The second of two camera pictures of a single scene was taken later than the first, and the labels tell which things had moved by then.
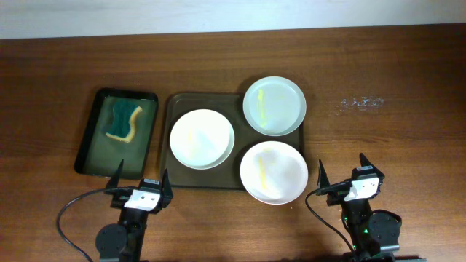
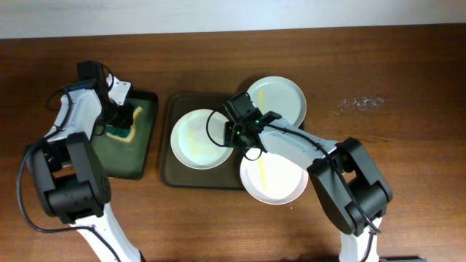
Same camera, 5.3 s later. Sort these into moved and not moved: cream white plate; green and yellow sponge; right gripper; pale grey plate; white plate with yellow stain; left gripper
Moved: left gripper; right gripper
Not moved: white plate with yellow stain; pale grey plate; green and yellow sponge; cream white plate
